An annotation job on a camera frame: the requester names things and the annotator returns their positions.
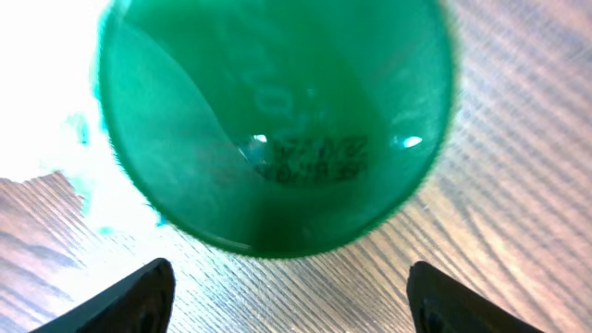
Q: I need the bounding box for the teal tissue pack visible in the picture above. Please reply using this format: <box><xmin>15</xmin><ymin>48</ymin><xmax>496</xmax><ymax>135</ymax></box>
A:
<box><xmin>1</xmin><ymin>0</ymin><xmax>167</xmax><ymax>233</ymax></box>

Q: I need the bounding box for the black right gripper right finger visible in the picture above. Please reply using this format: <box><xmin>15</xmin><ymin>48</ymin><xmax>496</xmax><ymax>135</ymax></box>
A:
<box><xmin>406</xmin><ymin>261</ymin><xmax>542</xmax><ymax>333</ymax></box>

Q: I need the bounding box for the green lidded white jar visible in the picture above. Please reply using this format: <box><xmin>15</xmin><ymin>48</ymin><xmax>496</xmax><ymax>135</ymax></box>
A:
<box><xmin>97</xmin><ymin>0</ymin><xmax>457</xmax><ymax>258</ymax></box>

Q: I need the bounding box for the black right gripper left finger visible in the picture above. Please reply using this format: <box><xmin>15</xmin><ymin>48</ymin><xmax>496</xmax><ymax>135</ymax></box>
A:
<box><xmin>31</xmin><ymin>258</ymin><xmax>176</xmax><ymax>333</ymax></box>

